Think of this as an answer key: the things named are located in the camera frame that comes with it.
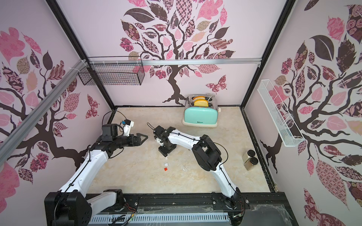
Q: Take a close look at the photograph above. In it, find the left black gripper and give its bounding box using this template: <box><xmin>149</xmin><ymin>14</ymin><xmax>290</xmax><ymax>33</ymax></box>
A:
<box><xmin>113</xmin><ymin>133</ymin><xmax>148</xmax><ymax>148</ymax></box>

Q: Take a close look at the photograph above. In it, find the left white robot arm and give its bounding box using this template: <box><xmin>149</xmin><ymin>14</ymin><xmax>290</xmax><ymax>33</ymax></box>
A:
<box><xmin>44</xmin><ymin>121</ymin><xmax>148</xmax><ymax>226</ymax></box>

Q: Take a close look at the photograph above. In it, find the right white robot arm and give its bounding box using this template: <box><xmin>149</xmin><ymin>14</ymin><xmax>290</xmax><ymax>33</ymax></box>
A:
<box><xmin>153</xmin><ymin>126</ymin><xmax>246</xmax><ymax>210</ymax></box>

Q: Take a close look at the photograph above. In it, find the mint green toaster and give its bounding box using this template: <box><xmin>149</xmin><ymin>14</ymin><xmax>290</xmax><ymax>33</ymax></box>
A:
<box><xmin>182</xmin><ymin>94</ymin><xmax>219</xmax><ymax>128</ymax></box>

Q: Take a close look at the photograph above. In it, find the toast slice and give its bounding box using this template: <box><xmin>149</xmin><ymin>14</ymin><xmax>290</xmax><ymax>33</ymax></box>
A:
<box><xmin>193</xmin><ymin>99</ymin><xmax>211</xmax><ymax>107</ymax></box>

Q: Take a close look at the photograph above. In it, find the glass jar black lid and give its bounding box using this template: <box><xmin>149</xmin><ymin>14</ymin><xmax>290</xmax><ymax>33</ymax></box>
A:
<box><xmin>242</xmin><ymin>150</ymin><xmax>256</xmax><ymax>163</ymax></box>
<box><xmin>244</xmin><ymin>157</ymin><xmax>259</xmax><ymax>170</ymax></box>

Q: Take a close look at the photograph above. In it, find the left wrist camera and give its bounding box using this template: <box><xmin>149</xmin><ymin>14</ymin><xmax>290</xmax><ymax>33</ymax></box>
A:
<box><xmin>122</xmin><ymin>119</ymin><xmax>134</xmax><ymax>137</ymax></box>

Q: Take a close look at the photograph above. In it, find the black wire basket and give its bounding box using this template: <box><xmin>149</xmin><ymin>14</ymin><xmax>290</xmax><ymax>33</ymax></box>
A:
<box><xmin>78</xmin><ymin>56</ymin><xmax>145</xmax><ymax>86</ymax></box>

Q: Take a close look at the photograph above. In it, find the aluminium rail back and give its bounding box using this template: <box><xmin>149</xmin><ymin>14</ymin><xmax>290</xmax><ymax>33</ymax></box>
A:
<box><xmin>90</xmin><ymin>58</ymin><xmax>262</xmax><ymax>66</ymax></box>

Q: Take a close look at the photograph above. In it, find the aluminium rail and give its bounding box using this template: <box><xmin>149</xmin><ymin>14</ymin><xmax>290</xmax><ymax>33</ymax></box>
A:
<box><xmin>90</xmin><ymin>58</ymin><xmax>262</xmax><ymax>66</ymax></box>
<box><xmin>1</xmin><ymin>59</ymin><xmax>86</xmax><ymax>165</ymax></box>

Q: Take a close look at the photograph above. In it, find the white slotted cable duct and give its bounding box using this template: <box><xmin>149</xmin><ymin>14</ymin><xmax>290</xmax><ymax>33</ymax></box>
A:
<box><xmin>89</xmin><ymin>212</ymin><xmax>230</xmax><ymax>226</ymax></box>

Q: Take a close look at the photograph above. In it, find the black corner frame post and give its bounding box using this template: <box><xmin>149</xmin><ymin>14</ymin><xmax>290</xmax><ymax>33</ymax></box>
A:
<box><xmin>46</xmin><ymin>0</ymin><xmax>116</xmax><ymax>110</ymax></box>

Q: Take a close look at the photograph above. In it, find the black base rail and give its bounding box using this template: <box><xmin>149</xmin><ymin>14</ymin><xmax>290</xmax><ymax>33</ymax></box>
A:
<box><xmin>97</xmin><ymin>192</ymin><xmax>298</xmax><ymax>226</ymax></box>

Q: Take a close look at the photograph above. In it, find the aluminium rail left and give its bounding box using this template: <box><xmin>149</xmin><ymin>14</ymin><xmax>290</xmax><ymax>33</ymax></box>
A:
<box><xmin>1</xmin><ymin>59</ymin><xmax>86</xmax><ymax>165</ymax></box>

